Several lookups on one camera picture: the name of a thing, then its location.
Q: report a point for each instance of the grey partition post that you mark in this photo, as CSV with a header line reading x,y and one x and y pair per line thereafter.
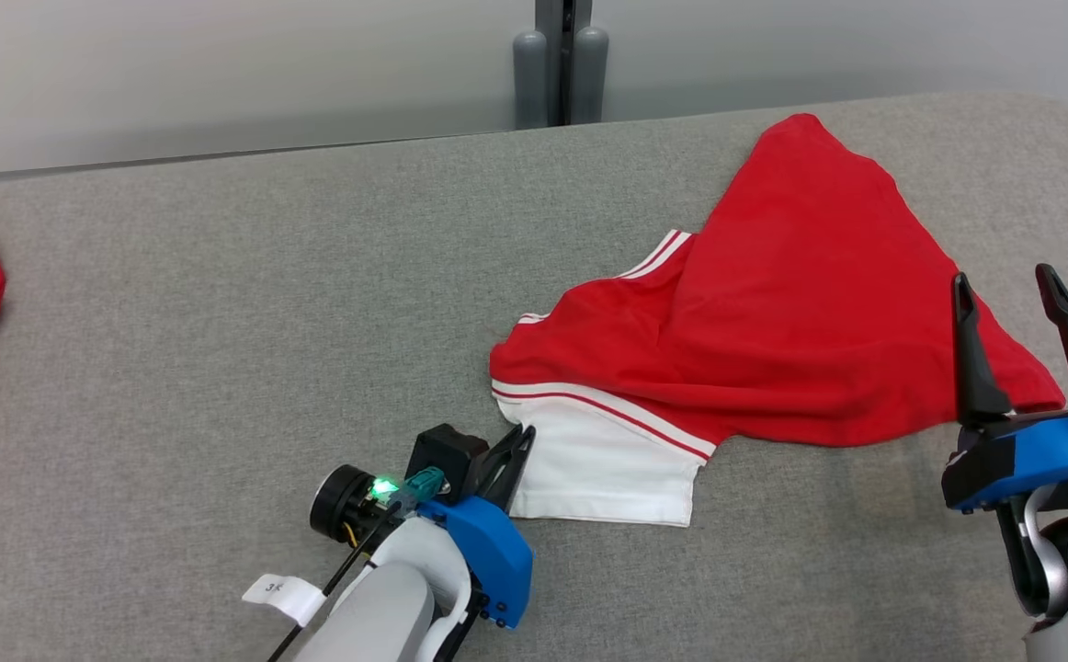
x,y
563,55

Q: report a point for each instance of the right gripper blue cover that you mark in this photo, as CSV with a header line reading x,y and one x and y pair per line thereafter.
x,y
1039,455

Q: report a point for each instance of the grey cylindrical post foot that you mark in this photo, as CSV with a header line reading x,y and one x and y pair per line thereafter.
x,y
591,78
529,83

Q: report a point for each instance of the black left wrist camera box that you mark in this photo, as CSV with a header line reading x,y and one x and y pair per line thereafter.
x,y
442,455

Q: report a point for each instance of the grey partition base rail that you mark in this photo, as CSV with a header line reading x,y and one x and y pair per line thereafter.
x,y
221,157

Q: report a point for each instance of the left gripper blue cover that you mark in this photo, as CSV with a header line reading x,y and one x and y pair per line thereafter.
x,y
497,570

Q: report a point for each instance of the red jersey number 23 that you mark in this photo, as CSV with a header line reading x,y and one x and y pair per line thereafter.
x,y
819,322

